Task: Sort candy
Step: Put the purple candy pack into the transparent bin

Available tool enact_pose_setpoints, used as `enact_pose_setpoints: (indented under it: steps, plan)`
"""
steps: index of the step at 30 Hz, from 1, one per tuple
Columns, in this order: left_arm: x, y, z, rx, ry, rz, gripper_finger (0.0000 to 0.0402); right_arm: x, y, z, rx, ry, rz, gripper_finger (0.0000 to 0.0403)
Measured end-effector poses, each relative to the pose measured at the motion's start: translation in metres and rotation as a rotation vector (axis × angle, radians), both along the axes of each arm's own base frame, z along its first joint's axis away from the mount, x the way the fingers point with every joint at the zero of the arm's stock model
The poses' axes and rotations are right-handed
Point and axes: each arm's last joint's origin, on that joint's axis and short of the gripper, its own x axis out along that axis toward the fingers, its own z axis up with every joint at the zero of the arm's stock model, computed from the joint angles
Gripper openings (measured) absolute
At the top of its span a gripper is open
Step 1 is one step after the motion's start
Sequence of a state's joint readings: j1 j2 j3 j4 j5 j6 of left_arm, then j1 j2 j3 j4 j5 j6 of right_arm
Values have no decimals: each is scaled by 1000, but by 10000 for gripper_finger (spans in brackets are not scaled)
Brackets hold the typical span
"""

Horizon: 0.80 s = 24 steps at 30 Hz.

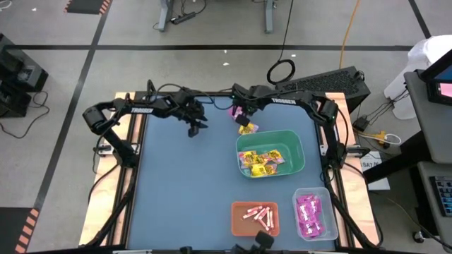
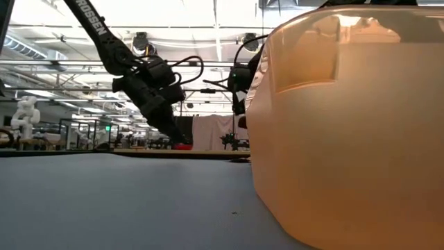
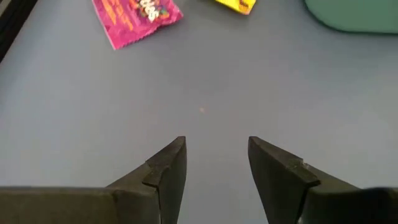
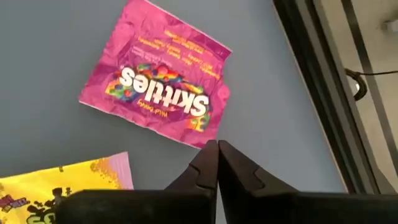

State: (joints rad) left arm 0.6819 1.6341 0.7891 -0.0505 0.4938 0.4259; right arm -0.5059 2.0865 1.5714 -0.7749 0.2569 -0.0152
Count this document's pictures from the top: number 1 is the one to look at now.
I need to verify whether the black power strip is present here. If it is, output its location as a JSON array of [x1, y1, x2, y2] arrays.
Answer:
[[170, 11, 197, 25]]

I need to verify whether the white printed paper sheet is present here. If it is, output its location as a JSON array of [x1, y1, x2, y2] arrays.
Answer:
[[359, 150, 391, 191]]

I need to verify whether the black desk base beam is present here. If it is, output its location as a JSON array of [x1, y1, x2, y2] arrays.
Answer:
[[363, 130, 424, 184]]

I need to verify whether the orange extension cable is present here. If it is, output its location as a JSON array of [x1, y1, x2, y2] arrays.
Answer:
[[338, 0, 362, 70]]

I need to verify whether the black floor mat striped edge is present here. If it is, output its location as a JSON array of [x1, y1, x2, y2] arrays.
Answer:
[[0, 207, 40, 254], [64, 0, 113, 16]]

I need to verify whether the black laptop pink screen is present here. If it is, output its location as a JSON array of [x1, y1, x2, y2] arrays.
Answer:
[[418, 49, 452, 107]]

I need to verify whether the white cable yellow plug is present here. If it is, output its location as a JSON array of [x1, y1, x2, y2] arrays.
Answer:
[[356, 130, 403, 149]]

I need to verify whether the black table frame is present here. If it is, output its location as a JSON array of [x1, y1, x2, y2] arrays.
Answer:
[[118, 90, 350, 252]]

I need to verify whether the black keyboard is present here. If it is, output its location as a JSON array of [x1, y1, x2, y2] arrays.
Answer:
[[429, 175, 452, 217]]

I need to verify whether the grey keyboard desk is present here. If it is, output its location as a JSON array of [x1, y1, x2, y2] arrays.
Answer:
[[416, 161, 452, 248]]

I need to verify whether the grey desk leg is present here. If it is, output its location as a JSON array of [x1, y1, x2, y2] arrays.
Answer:
[[157, 0, 174, 32], [263, 0, 276, 35]]

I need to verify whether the black floor cable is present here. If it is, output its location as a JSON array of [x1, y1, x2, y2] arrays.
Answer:
[[0, 90, 51, 139]]

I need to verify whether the orange plastic bin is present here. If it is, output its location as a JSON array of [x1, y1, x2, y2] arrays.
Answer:
[[230, 200, 280, 237]]

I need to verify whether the black equipment rack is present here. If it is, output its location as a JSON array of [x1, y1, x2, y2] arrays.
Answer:
[[0, 33, 49, 118]]

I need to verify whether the teal plastic bin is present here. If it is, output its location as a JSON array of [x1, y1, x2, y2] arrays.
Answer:
[[235, 129, 306, 179]]

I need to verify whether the clear plastic bin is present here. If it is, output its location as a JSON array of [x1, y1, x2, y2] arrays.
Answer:
[[292, 186, 339, 242]]

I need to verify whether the white cloth bundle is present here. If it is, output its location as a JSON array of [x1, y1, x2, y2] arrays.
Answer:
[[383, 34, 452, 121]]

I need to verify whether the black power adapter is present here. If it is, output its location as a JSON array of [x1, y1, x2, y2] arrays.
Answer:
[[352, 116, 371, 133]]

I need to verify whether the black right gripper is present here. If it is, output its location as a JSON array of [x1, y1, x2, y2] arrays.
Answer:
[[231, 83, 261, 127]]

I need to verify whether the light wooden platform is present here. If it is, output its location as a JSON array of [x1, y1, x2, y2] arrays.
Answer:
[[78, 92, 148, 247], [316, 92, 382, 248]]

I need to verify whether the black coiled cable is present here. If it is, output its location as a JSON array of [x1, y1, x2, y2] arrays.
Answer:
[[266, 0, 297, 85]]

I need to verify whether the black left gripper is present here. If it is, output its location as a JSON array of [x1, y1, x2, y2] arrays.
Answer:
[[174, 90, 209, 138]]

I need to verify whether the black perforated computer case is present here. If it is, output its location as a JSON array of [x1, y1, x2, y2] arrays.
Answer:
[[274, 66, 371, 114]]

